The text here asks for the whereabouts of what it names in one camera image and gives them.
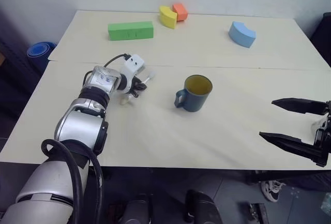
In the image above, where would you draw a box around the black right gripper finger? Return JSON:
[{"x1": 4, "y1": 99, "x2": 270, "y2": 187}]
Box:
[
  {"x1": 259, "y1": 131, "x2": 327, "y2": 168},
  {"x1": 271, "y1": 97, "x2": 327, "y2": 116}
]

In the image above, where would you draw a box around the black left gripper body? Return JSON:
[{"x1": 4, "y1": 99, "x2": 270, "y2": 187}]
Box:
[{"x1": 130, "y1": 77, "x2": 148, "y2": 98}]

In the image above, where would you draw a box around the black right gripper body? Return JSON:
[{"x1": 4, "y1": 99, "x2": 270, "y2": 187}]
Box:
[{"x1": 313, "y1": 100, "x2": 331, "y2": 155}]

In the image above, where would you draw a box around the dark blue mug yellow inside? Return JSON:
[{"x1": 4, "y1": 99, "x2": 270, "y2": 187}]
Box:
[{"x1": 175, "y1": 74, "x2": 214, "y2": 113}]

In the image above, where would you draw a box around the white and black sneaker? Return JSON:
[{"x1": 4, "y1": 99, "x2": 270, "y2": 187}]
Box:
[{"x1": 260, "y1": 179, "x2": 285, "y2": 203}]

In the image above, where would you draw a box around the green rectangular foam block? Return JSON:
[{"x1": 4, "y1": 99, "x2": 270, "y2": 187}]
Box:
[{"x1": 107, "y1": 21, "x2": 155, "y2": 41}]

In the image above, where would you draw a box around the yellow curved foam block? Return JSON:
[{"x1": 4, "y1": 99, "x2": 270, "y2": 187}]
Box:
[{"x1": 159, "y1": 5, "x2": 178, "y2": 30}]

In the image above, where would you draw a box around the orange curved foam block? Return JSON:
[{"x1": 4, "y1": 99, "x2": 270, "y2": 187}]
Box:
[{"x1": 172, "y1": 3, "x2": 189, "y2": 22}]

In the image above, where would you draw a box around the light blue curved foam block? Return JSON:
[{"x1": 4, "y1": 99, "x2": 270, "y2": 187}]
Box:
[{"x1": 228, "y1": 21, "x2": 257, "y2": 49}]

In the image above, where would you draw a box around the blue rolled mat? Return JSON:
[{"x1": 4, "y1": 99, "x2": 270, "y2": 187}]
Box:
[{"x1": 26, "y1": 41, "x2": 57, "y2": 72}]

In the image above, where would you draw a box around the large dark rounded shape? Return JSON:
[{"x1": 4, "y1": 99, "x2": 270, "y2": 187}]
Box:
[{"x1": 183, "y1": 189, "x2": 222, "y2": 224}]

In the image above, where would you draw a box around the small dark rounded shape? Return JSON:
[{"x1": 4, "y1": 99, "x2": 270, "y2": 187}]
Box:
[{"x1": 121, "y1": 195, "x2": 154, "y2": 224}]

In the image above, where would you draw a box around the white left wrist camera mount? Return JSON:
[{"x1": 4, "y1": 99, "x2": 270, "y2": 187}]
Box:
[{"x1": 119, "y1": 54, "x2": 146, "y2": 92}]

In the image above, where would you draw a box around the thin black wrist camera cable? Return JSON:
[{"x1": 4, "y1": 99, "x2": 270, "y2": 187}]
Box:
[{"x1": 103, "y1": 53, "x2": 132, "y2": 67}]

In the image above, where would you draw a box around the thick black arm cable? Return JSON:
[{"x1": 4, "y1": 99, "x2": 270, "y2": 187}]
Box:
[{"x1": 41, "y1": 138, "x2": 104, "y2": 224}]

